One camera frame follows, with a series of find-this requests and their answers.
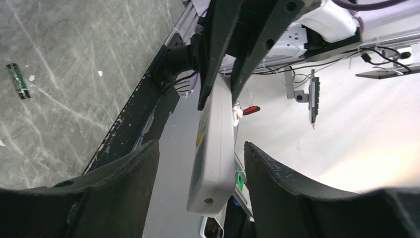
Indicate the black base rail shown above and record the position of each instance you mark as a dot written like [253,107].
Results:
[148,108]

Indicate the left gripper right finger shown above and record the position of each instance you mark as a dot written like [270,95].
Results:
[288,204]

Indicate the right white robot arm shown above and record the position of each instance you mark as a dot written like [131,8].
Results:
[317,35]

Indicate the dark green AAA battery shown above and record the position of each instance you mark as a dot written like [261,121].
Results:
[18,81]

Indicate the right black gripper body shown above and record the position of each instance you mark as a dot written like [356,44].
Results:
[178,57]

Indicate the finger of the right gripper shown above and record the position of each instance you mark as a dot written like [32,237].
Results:
[260,25]
[221,19]

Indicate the white remote control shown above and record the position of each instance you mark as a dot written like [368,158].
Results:
[213,175]

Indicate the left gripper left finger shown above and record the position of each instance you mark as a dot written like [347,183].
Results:
[109,202]

